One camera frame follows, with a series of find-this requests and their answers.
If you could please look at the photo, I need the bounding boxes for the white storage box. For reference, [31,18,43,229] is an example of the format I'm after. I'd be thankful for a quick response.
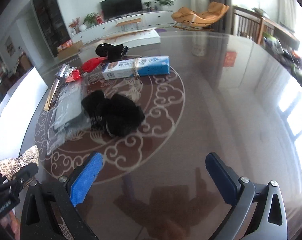
[0,67,48,160]

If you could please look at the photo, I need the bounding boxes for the small potted plant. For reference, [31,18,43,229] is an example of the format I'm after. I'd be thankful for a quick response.
[144,1,152,12]

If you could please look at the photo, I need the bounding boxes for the cotton swabs plastic bag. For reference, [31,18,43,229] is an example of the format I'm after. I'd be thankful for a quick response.
[55,64,76,82]

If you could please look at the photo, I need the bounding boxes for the cardboard box on floor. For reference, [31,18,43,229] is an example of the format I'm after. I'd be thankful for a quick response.
[57,40,84,60]

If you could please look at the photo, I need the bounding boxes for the red packet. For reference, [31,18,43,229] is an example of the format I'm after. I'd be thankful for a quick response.
[81,57,107,73]

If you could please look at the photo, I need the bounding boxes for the green potted plant right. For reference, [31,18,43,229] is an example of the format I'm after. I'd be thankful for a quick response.
[154,0,176,11]

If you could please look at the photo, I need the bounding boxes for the blue white medicine box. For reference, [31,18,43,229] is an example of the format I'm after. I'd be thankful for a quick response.
[102,56,170,80]

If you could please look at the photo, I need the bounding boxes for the small red pouch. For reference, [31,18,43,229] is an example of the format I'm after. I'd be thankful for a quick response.
[65,69,82,83]

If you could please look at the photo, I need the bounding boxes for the black television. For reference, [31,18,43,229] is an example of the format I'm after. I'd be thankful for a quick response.
[100,0,143,20]

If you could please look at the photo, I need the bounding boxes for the red flower vase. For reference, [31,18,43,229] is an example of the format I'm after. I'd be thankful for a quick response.
[68,17,80,35]

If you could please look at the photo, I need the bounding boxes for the wooden bench stool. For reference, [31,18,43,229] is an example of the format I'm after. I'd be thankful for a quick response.
[116,18,142,31]

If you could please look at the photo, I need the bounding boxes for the white flat carton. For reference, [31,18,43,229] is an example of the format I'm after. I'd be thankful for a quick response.
[99,28,161,48]

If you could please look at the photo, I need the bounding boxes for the phone case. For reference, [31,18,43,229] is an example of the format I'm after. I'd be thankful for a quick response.
[46,80,91,155]

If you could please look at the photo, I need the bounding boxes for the white tv cabinet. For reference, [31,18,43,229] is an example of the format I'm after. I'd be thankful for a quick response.
[71,10,174,44]

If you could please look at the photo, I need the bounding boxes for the black gloves pair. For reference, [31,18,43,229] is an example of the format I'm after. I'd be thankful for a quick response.
[95,43,129,62]

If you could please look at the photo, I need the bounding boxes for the orange lounge chair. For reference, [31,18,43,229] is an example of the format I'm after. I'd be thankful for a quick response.
[171,2,230,31]

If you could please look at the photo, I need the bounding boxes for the green potted plant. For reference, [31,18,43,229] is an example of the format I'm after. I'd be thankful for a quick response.
[154,0,176,11]
[83,12,98,28]

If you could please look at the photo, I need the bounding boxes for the black display cabinet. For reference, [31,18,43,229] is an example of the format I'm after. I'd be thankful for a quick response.
[32,0,70,57]

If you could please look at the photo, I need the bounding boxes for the gold tube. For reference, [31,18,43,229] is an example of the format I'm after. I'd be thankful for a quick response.
[43,78,60,112]

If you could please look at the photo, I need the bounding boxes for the green potted plant left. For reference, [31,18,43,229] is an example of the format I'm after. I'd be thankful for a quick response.
[83,12,98,28]

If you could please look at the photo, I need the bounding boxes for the wooden chair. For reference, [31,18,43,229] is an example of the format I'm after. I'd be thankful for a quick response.
[231,5,265,44]

